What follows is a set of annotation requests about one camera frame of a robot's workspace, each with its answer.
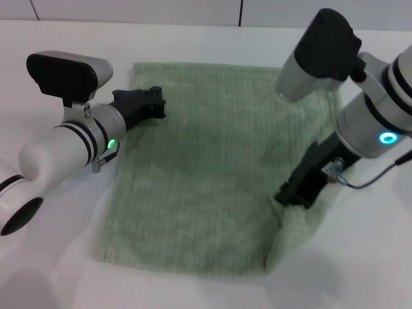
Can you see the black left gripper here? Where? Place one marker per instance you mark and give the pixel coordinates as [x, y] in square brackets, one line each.
[132, 106]

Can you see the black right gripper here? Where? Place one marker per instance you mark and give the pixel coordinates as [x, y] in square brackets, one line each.
[318, 167]

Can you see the green terry towel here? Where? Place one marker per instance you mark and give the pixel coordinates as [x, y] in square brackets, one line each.
[209, 161]

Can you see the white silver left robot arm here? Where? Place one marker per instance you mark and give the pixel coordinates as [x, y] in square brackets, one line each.
[64, 148]

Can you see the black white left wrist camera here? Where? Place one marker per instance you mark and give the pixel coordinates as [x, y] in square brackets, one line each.
[64, 74]

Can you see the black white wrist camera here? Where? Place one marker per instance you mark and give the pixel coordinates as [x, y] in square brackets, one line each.
[64, 74]
[322, 51]

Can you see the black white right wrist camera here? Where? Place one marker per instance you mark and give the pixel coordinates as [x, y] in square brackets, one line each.
[322, 51]

